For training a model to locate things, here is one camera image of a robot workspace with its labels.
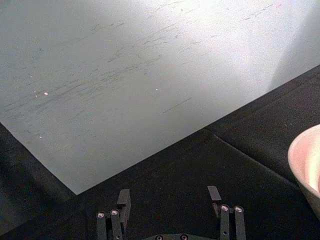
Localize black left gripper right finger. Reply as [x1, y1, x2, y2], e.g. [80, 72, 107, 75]
[206, 185, 247, 240]

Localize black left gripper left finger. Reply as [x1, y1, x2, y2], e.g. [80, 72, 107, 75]
[96, 188, 132, 240]

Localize black table cloth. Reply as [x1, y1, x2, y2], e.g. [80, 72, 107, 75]
[0, 65, 320, 240]

